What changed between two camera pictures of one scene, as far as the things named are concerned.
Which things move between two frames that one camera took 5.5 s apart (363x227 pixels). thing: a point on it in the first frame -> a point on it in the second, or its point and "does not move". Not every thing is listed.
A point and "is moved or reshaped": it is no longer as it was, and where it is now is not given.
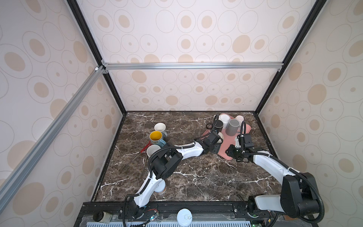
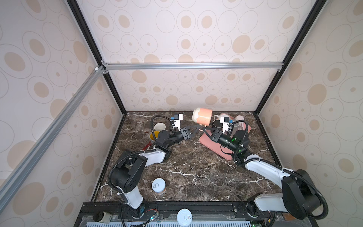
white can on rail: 184,217 does not move
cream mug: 161,127 does not move
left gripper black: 217,148 -> 183,134
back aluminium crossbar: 193,66 does not move
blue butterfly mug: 155,137 does not move
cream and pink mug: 221,135 is moved or reshaped
